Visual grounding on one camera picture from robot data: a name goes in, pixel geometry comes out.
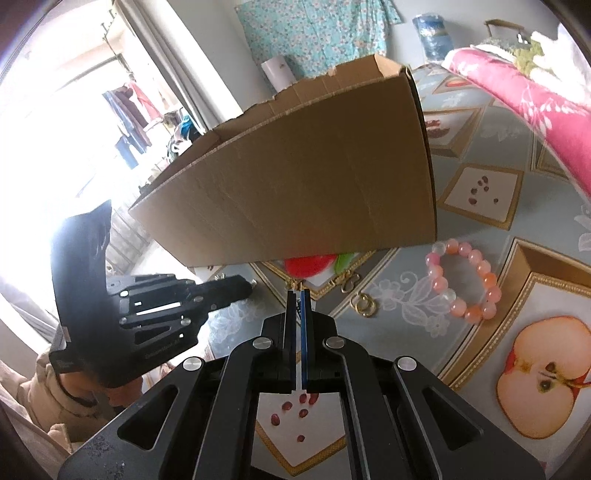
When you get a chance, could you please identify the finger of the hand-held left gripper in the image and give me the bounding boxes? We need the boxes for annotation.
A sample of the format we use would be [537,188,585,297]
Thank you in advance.
[120,292,245,324]
[108,273,257,296]

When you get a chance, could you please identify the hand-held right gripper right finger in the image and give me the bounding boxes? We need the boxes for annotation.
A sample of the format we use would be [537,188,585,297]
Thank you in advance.
[300,290,539,480]

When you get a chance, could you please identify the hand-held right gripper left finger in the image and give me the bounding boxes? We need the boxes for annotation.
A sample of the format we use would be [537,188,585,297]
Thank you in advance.
[58,290,301,480]

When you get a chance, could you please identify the gold hoop earrings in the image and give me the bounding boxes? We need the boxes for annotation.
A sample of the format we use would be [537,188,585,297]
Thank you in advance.
[351,292,380,318]

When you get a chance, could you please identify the brown cardboard box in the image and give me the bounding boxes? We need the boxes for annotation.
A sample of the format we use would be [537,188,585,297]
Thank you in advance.
[128,54,438,268]

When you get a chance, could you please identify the person's left hand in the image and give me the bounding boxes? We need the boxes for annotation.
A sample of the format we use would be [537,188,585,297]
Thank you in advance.
[65,374,141,409]

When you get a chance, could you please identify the hanging clothes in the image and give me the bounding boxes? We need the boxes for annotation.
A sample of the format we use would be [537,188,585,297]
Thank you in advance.
[102,80,160,169]

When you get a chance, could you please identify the pale pink roll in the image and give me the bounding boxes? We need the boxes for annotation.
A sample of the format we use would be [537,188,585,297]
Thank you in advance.
[261,55,296,93]

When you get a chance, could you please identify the teal floral cloth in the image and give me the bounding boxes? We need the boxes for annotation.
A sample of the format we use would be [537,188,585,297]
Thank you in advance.
[235,0,402,79]

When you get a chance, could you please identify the pink floral blanket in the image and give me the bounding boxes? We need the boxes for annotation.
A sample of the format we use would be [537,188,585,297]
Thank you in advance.
[443,46,591,195]

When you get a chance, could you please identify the blue water bottle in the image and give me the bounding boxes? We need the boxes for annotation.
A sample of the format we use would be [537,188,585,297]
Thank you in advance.
[412,13,455,65]

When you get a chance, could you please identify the green knitted cloth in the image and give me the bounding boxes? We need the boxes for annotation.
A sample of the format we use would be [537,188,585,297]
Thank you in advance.
[508,39,550,75]

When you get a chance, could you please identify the white fleece blanket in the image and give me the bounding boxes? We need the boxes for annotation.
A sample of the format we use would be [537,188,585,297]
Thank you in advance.
[526,21,589,93]

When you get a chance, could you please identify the pink orange bead bracelet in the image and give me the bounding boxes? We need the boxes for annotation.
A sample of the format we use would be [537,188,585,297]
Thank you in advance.
[426,237,503,323]

